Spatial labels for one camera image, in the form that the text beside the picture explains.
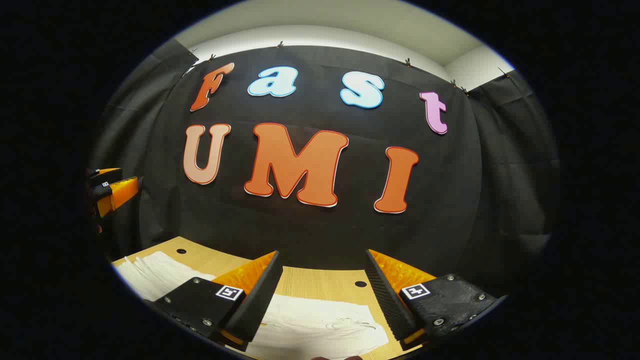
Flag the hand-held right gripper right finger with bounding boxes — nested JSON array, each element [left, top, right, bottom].
[[364, 248, 502, 352]]

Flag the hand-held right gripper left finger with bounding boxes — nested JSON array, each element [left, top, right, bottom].
[[152, 250, 284, 353]]

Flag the white jeans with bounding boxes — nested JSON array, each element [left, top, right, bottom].
[[112, 251, 390, 360]]

